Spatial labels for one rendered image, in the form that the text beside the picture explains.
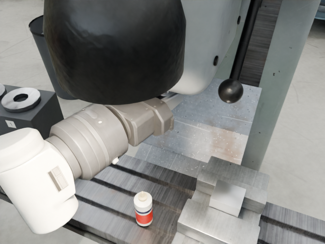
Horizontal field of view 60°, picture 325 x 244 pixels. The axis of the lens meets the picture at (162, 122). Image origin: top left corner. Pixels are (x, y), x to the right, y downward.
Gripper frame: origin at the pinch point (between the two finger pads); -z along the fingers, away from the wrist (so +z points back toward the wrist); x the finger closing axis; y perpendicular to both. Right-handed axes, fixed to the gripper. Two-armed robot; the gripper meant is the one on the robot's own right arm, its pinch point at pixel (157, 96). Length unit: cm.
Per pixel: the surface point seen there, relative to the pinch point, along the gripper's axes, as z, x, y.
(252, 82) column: -39.0, -0.9, 15.9
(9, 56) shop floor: -71, 285, 124
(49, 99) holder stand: 4.5, 33.4, 14.9
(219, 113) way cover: -32.5, 4.3, 26.2
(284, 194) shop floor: -100, -17, 123
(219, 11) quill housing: 3.4, -11.5, -18.0
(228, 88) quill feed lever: 3.4, -14.1, -9.8
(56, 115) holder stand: 3.9, 33.5, 20.8
